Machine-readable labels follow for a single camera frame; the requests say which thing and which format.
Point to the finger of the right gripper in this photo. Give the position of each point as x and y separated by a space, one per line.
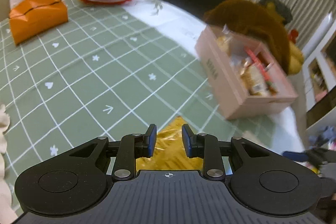
305 156

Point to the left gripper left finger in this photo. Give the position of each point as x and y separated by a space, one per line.
129 149

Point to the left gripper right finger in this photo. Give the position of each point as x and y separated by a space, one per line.
205 147

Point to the yellow snack packet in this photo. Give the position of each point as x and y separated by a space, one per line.
169 152

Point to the red spicy strip packet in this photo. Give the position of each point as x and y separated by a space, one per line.
262 70

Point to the green grid tablecloth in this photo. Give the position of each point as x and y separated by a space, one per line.
107 71

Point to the pink cardboard box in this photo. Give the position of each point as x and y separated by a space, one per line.
222 53

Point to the white shelf unit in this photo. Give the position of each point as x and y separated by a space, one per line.
319 76

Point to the brown fuzzy coat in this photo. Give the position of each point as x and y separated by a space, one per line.
251 19

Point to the orange tissue box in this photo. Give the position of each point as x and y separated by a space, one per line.
28 18

